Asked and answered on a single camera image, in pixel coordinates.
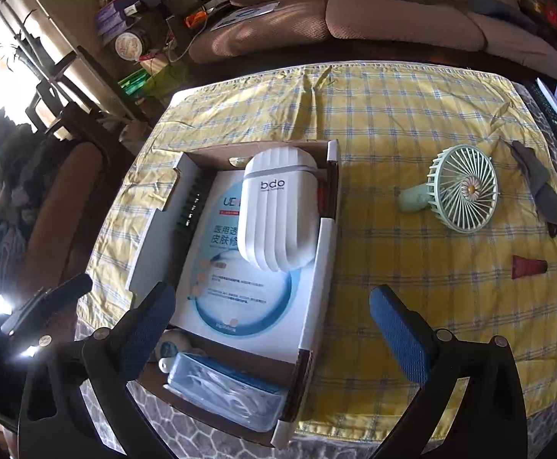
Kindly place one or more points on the purple box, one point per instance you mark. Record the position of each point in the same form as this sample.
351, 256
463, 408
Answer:
111, 12
120, 24

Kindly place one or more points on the green shiny packet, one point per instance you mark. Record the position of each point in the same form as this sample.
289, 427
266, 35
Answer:
134, 85

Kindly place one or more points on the round blue white container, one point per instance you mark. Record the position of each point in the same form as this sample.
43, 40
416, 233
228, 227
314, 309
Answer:
173, 344

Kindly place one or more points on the wooden chair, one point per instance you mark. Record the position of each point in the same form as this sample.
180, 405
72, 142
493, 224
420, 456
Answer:
87, 119

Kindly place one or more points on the green handheld fan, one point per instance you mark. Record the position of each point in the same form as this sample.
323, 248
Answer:
464, 191

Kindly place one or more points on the round tin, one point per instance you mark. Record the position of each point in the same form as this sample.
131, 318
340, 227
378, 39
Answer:
130, 45

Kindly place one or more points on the dark cushion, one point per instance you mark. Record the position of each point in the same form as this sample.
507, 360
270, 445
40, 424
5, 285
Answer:
493, 9

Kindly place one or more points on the orange gadget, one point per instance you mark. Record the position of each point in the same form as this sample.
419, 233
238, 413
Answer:
196, 18

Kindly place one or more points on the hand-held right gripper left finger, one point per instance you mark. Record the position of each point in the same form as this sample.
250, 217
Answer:
147, 330

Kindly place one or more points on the black hairbrush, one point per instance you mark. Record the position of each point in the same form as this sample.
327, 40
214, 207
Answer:
190, 210

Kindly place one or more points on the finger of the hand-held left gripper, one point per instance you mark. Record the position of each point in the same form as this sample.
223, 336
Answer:
44, 303

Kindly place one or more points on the green bag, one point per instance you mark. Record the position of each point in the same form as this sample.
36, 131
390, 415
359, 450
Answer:
166, 81

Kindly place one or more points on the pile of dark clothes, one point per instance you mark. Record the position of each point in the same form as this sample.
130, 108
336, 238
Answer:
6, 177

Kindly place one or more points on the brown sofa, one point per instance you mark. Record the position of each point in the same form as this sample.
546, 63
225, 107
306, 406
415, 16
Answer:
393, 19

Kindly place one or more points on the white ribbed case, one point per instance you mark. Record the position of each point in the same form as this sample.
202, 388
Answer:
278, 215

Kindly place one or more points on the yellow plaid cloth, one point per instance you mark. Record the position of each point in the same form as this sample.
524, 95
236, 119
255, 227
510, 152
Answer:
402, 114

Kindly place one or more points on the cardboard box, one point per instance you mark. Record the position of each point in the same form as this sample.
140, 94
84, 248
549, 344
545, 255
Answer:
323, 258

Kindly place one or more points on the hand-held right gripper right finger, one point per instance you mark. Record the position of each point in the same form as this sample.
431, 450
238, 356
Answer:
398, 339

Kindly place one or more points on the black remote control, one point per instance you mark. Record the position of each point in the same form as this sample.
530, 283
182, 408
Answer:
548, 110

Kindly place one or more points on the blue white flat pack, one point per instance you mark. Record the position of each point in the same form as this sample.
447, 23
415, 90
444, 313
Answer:
240, 296

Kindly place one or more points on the blue floss pick box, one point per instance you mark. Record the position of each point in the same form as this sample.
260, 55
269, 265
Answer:
221, 392

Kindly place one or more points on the white blue paper sheet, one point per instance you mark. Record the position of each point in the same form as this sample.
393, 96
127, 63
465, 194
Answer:
245, 15

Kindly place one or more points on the metal rack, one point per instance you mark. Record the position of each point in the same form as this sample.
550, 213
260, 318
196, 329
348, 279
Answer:
34, 43

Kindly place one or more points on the red tube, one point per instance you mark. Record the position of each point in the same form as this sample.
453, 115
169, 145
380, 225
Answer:
527, 267

